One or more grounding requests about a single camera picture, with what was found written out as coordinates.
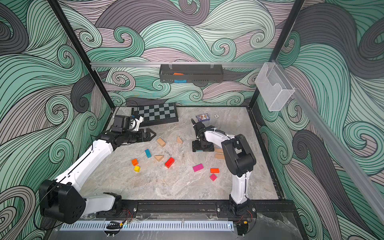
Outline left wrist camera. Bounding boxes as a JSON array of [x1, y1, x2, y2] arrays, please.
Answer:
[[111, 115, 144, 133]]

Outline red rectangular block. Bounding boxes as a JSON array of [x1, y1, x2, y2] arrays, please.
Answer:
[[165, 158, 175, 169]]

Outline white perforated cable duct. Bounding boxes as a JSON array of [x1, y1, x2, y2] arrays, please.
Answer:
[[60, 220, 235, 232]]

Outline teal small block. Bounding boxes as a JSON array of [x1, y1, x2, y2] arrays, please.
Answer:
[[145, 149, 152, 158]]

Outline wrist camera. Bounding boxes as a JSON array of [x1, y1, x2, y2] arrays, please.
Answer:
[[111, 115, 144, 133], [191, 119, 206, 139]]

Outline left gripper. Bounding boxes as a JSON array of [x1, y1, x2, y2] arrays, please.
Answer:
[[122, 129, 156, 144]]

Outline black wall tray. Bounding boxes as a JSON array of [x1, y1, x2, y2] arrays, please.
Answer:
[[159, 64, 224, 85]]

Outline aluminium wall rail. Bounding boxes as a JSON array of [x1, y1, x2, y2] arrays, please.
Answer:
[[89, 61, 266, 69]]

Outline magenta small cube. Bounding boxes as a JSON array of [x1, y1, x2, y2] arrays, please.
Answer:
[[210, 174, 217, 181]]

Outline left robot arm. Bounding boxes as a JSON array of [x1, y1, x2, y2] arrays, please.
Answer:
[[39, 128, 157, 224]]

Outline orange cube block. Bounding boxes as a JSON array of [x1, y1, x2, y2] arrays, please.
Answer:
[[132, 159, 139, 166]]

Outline wooden long block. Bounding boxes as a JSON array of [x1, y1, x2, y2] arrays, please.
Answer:
[[215, 154, 225, 160], [214, 148, 224, 155]]

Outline playing card box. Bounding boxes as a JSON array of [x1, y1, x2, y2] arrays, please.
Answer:
[[196, 113, 211, 122]]

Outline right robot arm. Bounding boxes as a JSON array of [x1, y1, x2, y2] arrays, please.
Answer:
[[193, 124, 257, 216]]

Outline wooden rectangular block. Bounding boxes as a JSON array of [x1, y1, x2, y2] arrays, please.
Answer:
[[157, 138, 166, 148]]

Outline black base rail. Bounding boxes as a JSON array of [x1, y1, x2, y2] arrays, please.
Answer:
[[122, 200, 296, 219]]

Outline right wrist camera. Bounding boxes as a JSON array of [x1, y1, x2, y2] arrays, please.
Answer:
[[191, 119, 206, 139]]

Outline magenta rectangular block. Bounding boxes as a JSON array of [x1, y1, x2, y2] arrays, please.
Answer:
[[193, 164, 204, 172]]

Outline black grey chessboard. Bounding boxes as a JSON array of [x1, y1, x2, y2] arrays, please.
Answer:
[[131, 103, 179, 127]]

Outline clear acrylic holder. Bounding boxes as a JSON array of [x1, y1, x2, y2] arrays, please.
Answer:
[[255, 62, 295, 112]]

